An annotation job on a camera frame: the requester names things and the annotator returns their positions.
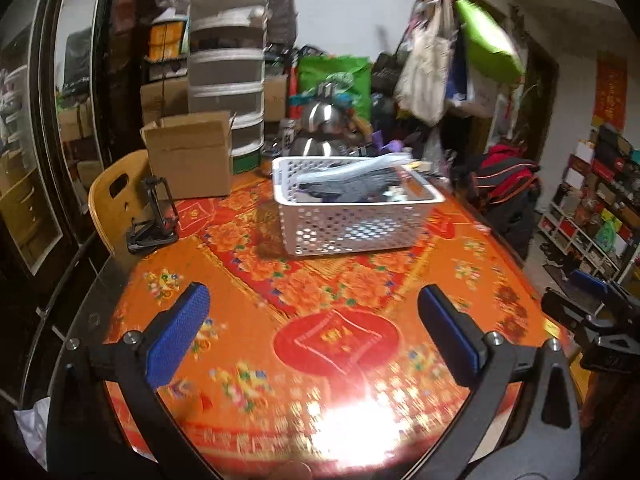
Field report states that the green plastic crate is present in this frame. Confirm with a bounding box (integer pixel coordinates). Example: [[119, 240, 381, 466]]
[[231, 149, 262, 176]]

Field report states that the red and black backpack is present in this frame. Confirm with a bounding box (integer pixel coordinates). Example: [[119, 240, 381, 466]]
[[470, 144, 543, 261]]

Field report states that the small cardboard box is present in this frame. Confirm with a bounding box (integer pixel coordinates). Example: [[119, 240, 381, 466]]
[[264, 75, 290, 122]]

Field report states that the red wall poster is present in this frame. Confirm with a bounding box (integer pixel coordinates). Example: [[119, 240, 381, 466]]
[[592, 52, 628, 131]]

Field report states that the white perforated plastic basket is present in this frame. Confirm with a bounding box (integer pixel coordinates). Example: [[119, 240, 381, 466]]
[[271, 156, 446, 257]]

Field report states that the white and blue bag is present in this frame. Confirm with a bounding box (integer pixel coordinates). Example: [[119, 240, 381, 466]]
[[447, 55, 501, 118]]

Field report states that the yellow wooden chair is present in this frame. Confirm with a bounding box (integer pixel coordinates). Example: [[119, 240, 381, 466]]
[[88, 149, 151, 261]]

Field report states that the open cardboard box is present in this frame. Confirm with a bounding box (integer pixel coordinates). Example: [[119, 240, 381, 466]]
[[140, 110, 236, 200]]

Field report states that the purple bag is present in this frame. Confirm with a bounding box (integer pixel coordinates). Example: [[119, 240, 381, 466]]
[[370, 130, 406, 153]]

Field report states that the light blue plastic packet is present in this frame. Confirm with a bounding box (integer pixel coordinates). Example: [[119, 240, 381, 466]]
[[350, 155, 416, 173], [297, 164, 361, 186]]

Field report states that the steel kettle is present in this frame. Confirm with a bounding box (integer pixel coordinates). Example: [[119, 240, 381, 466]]
[[290, 100, 351, 157]]

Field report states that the bright green hanging bag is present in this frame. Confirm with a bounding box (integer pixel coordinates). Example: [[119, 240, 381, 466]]
[[455, 0, 526, 86]]

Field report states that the black phone stand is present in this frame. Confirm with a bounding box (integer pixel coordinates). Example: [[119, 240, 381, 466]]
[[126, 176, 180, 254]]

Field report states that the black bag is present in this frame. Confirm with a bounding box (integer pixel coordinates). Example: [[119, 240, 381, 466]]
[[265, 0, 300, 46]]

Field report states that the dark grey knit cloth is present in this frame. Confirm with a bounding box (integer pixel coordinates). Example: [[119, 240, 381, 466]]
[[300, 167, 406, 203]]

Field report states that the green shopping bag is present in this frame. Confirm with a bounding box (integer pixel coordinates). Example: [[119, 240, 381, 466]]
[[298, 55, 373, 121]]

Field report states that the white canvas tote bag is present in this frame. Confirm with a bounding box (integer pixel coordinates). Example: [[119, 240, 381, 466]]
[[394, 5, 453, 126]]

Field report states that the red floral tablecloth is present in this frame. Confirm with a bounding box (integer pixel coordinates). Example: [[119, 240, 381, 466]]
[[102, 172, 576, 466]]

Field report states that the grey plastic drawer tower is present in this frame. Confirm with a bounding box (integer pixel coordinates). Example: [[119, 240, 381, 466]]
[[187, 0, 268, 158]]

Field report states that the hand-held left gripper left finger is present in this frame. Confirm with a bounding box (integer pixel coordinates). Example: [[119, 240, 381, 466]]
[[47, 282, 211, 480]]

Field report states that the shoe rack with boxes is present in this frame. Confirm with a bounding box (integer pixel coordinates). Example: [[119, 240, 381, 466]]
[[537, 122, 640, 286]]

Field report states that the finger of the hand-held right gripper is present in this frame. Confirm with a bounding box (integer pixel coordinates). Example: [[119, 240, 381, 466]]
[[541, 287, 640, 371], [570, 269, 640, 311]]

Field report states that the brown wooden door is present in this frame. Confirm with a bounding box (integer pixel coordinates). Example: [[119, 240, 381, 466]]
[[515, 42, 560, 161]]

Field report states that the dark wooden mirrored cabinet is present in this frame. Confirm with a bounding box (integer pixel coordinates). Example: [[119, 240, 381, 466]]
[[0, 0, 146, 311]]

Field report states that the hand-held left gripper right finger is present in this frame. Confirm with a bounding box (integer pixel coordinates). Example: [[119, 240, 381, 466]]
[[417, 284, 583, 480]]

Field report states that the yellow carton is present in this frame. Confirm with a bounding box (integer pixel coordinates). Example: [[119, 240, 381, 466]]
[[149, 22, 190, 61]]

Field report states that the white plastic bag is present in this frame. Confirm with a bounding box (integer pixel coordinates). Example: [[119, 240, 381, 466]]
[[14, 397, 51, 471]]

